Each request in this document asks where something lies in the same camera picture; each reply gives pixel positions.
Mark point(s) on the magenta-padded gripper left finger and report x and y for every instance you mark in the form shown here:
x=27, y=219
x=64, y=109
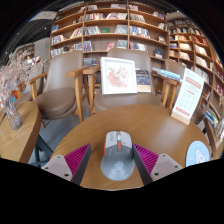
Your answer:
x=58, y=165

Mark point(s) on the wide wooden bookshelf unit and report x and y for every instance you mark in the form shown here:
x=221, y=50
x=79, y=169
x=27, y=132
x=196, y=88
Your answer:
x=110, y=30

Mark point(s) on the sign card on wooden stand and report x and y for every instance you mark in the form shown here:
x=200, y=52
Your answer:
x=188, y=96

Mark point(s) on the round light blue mouse pad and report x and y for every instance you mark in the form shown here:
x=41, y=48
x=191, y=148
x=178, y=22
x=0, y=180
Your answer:
x=197, y=154

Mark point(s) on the white framed flower picture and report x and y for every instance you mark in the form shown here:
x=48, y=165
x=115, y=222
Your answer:
x=118, y=76

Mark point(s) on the glass vase with pink flowers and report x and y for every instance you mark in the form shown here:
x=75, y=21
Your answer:
x=13, y=116

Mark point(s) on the stack of colourful books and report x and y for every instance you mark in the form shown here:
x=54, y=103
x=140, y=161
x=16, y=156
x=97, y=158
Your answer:
x=210, y=117

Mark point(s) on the stack of blue books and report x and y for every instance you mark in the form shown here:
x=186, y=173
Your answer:
x=166, y=74

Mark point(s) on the grey computer mouse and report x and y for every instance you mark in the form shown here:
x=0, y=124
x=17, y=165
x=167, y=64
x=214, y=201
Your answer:
x=117, y=160

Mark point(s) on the round wooden side table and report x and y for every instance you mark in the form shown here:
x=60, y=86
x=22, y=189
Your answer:
x=216, y=146
x=16, y=140

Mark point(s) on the dark cover book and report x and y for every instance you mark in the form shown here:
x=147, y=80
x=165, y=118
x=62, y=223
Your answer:
x=143, y=79

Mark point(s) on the small distant bookshelf unit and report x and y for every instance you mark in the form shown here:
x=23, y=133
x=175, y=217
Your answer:
x=25, y=51

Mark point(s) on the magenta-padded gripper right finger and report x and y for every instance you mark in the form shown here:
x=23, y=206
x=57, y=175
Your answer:
x=165, y=165

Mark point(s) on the angled wooden bookshelf unit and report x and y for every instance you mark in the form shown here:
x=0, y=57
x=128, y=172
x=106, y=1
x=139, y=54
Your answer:
x=196, y=53

